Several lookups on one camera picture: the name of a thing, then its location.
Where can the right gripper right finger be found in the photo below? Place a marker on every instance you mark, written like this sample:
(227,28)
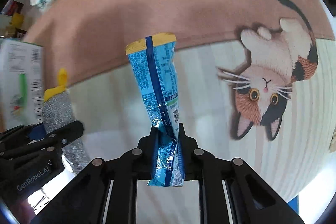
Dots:
(230,191)

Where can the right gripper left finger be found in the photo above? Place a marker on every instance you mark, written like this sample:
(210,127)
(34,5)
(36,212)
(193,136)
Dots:
(106,192)

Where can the silver sponge yellow ends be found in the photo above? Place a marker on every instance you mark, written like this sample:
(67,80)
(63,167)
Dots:
(58,112)

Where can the blue yellow snack packet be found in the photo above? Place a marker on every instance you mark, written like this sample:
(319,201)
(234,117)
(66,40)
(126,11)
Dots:
(151,59)

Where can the white product box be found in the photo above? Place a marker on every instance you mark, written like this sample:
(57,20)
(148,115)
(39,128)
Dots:
(21,83)

